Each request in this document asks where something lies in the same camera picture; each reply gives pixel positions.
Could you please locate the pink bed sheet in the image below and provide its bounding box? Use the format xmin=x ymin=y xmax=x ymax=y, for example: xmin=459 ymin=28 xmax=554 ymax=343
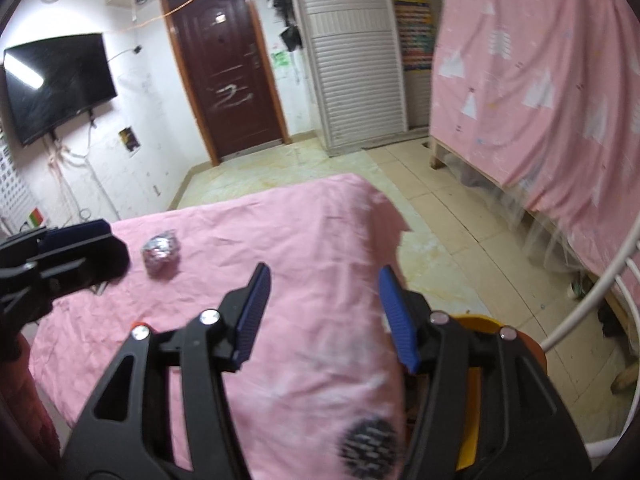
xmin=29 ymin=174 xmax=408 ymax=479

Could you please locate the eye chart poster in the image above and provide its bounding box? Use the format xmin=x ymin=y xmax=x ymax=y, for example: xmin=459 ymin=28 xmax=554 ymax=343
xmin=0 ymin=132 xmax=46 ymax=237

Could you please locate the black wall television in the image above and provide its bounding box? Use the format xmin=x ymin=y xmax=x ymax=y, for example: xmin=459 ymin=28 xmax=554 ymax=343
xmin=3 ymin=34 xmax=117 ymax=146

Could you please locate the white louvered wardrobe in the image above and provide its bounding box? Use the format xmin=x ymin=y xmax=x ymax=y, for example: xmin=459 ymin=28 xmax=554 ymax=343
xmin=294 ymin=0 xmax=442 ymax=155

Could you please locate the pink tree pattern curtain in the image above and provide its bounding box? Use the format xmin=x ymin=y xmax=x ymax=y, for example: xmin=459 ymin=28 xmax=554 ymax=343
xmin=431 ymin=0 xmax=639 ymax=274

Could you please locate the dark brown door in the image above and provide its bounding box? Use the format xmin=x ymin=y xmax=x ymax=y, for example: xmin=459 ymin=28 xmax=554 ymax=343
xmin=160 ymin=0 xmax=290 ymax=165

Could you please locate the colourful wall poster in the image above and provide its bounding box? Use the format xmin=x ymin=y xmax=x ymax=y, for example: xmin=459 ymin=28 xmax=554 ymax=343
xmin=394 ymin=0 xmax=435 ymax=72

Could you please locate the black hanging bag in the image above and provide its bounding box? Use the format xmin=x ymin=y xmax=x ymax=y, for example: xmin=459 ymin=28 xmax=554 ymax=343
xmin=280 ymin=24 xmax=303 ymax=52

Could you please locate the white metal bed rail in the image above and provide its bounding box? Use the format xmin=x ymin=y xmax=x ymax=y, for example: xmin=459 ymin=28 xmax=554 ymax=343
xmin=539 ymin=213 xmax=640 ymax=461

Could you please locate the patterned white foil wrapper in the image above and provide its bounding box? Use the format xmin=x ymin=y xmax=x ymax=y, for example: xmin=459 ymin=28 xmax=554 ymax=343
xmin=141 ymin=230 xmax=180 ymax=276

